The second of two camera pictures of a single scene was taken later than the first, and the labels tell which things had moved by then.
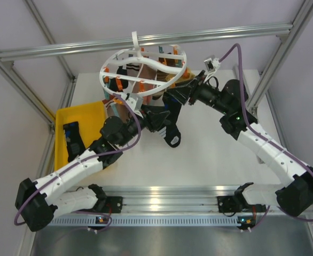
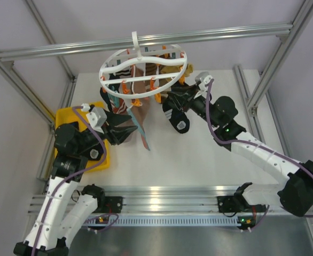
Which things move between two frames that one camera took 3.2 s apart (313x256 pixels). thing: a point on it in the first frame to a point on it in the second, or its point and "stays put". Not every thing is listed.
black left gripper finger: x=156 y=120 to x=119 y=134
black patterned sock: x=170 y=133 to x=177 y=117
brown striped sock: x=161 y=75 to x=125 y=73
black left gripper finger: x=155 y=109 to x=112 y=119
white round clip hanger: x=142 y=72 stays put
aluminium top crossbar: x=213 y=36 stays put
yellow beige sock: x=187 y=75 to x=177 y=69
